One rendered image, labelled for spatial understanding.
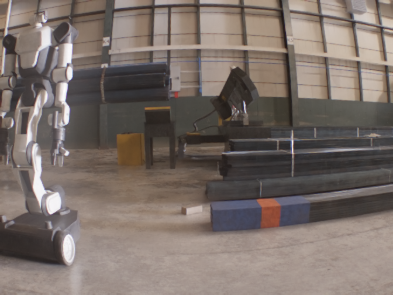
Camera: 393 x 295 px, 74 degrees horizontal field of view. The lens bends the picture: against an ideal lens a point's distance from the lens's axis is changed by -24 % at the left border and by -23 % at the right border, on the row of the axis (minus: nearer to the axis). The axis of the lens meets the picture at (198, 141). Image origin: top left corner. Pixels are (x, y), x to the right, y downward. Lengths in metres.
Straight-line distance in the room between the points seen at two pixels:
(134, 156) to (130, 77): 2.51
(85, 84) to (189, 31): 7.09
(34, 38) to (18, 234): 1.13
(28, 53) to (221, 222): 1.70
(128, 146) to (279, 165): 3.30
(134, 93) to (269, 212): 2.18
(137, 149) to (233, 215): 3.92
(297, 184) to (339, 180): 0.52
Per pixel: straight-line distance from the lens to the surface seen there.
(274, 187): 3.18
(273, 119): 10.38
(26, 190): 1.95
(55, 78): 1.84
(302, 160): 3.48
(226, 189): 3.08
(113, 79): 3.77
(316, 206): 2.41
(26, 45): 1.94
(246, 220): 2.28
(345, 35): 12.27
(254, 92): 5.23
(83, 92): 3.95
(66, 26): 1.89
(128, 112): 10.14
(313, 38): 11.54
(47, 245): 1.72
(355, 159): 3.82
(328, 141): 4.32
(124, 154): 6.01
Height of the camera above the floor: 0.75
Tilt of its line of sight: 3 degrees down
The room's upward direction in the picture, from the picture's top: 1 degrees counter-clockwise
